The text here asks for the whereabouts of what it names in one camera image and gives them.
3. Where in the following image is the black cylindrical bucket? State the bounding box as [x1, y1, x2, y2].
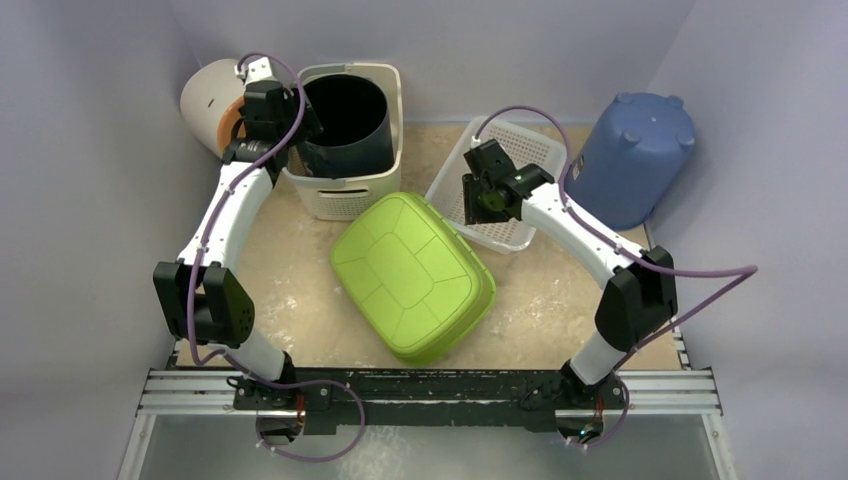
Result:
[297, 74, 395, 179]

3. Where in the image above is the white lattice plastic basket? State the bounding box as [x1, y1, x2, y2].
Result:
[425, 116, 567, 254]

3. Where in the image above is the lime green plastic basin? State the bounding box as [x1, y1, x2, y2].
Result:
[330, 192, 497, 367]

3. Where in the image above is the blue plastic bucket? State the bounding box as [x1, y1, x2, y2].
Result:
[564, 92, 695, 231]

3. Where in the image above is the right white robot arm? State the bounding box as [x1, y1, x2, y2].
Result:
[462, 140, 678, 407]

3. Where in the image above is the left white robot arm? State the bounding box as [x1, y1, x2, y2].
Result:
[153, 76, 322, 409]

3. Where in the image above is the white pastel drawer cabinet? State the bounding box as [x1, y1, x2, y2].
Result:
[179, 59, 244, 159]

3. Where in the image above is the cream perforated storage basket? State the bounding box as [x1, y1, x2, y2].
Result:
[282, 62, 403, 221]

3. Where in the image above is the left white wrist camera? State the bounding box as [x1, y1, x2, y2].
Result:
[234, 56, 276, 85]

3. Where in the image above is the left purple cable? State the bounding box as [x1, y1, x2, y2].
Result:
[185, 52, 367, 464]

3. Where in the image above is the purple cable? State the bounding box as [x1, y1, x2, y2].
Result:
[471, 105, 759, 452]
[185, 52, 367, 464]

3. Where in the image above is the aluminium rail base frame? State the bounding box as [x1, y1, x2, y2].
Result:
[119, 363, 737, 479]

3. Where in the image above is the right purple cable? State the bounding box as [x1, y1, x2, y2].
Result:
[471, 105, 759, 452]

